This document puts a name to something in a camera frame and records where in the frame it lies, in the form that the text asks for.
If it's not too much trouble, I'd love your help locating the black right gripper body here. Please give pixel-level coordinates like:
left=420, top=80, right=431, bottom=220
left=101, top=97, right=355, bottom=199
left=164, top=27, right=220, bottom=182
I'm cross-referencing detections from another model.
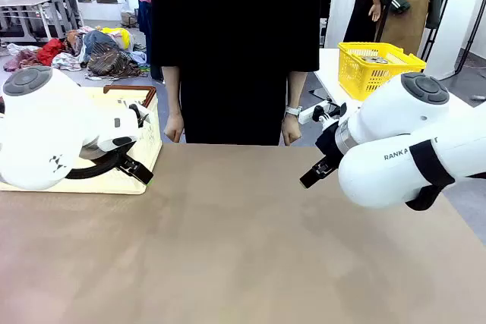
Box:
left=314, top=121, right=345, bottom=173

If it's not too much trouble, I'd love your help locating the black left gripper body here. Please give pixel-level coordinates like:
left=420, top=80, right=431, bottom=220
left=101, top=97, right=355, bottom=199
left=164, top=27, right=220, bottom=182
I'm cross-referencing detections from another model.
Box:
left=81, top=149, right=130, bottom=173

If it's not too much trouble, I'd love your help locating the person's left forearm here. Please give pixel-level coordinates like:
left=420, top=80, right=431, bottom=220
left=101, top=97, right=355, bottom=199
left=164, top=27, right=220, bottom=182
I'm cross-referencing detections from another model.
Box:
left=286, top=71, right=308, bottom=109

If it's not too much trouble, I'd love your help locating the person's right forearm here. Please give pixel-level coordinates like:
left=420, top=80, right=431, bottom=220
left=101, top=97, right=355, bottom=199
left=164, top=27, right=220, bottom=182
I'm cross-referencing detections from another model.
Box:
left=161, top=65, right=185, bottom=118

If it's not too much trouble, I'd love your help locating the yellow plastic basket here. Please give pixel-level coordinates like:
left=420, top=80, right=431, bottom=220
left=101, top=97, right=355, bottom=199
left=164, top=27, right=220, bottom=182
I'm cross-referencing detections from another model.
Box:
left=337, top=41, right=427, bottom=102

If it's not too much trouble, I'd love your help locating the person's left hand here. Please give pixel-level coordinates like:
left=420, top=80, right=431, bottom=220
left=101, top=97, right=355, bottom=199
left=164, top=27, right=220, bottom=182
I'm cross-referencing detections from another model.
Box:
left=281, top=113, right=303, bottom=146

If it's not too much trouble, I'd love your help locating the person's right hand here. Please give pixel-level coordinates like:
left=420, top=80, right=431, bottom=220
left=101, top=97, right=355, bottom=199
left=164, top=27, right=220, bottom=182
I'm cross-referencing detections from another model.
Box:
left=163, top=113, right=186, bottom=143

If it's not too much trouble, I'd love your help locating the white side table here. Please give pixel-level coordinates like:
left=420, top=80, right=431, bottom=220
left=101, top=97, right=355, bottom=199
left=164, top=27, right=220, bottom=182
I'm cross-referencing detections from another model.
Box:
left=314, top=48, right=486, bottom=120

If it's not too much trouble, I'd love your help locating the pile of colourful clothes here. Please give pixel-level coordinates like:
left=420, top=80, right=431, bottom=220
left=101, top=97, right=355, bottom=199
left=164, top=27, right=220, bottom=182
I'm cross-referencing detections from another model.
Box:
left=3, top=26, right=149, bottom=82

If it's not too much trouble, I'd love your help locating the person's black clothed torso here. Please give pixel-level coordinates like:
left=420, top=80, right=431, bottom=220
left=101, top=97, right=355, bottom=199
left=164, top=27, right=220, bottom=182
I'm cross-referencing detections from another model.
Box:
left=150, top=0, right=323, bottom=146

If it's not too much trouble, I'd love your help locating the mannequin with brown apron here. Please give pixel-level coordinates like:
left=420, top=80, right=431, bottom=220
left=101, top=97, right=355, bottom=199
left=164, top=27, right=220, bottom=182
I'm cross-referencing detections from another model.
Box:
left=343, top=0, right=448, bottom=58

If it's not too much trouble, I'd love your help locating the black stand pole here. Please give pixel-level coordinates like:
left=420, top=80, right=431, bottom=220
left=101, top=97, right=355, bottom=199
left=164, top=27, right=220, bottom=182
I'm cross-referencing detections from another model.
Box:
left=453, top=0, right=486, bottom=74
left=418, top=0, right=460, bottom=62

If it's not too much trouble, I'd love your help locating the white metal work table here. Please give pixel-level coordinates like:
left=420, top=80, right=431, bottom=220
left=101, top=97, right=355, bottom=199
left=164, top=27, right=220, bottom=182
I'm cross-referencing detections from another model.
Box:
left=0, top=0, right=84, bottom=44

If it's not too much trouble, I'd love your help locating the cream basket with brown handles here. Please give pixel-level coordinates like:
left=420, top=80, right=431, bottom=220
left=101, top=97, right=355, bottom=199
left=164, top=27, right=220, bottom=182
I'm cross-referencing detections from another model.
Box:
left=0, top=84, right=163, bottom=196

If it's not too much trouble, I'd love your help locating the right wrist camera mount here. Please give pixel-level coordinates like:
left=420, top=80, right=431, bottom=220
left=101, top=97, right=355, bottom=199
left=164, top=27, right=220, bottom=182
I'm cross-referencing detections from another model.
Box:
left=298, top=102, right=347, bottom=126

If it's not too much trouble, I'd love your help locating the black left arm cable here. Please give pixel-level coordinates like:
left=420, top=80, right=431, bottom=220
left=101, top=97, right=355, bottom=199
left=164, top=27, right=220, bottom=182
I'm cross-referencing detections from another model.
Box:
left=65, top=164, right=115, bottom=181

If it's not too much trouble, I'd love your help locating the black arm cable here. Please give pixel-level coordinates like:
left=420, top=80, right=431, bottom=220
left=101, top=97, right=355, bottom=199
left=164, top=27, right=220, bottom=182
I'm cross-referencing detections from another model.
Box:
left=65, top=164, right=115, bottom=181
left=405, top=140, right=456, bottom=212

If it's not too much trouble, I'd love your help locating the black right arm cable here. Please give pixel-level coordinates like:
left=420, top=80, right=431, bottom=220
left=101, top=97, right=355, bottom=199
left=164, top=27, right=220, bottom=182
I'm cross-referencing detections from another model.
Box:
left=405, top=140, right=456, bottom=212

